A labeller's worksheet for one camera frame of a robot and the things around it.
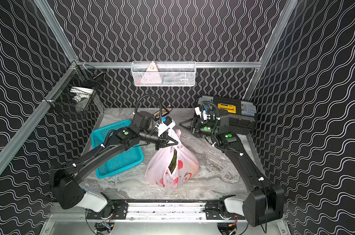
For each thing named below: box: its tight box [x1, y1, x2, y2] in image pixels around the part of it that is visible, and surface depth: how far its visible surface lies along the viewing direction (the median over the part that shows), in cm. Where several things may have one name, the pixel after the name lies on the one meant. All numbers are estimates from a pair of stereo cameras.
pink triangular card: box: [140, 61, 162, 84], surface depth 92 cm
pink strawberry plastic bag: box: [144, 128, 200, 190], surface depth 74 cm
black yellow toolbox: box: [197, 95, 257, 133], surface depth 97 cm
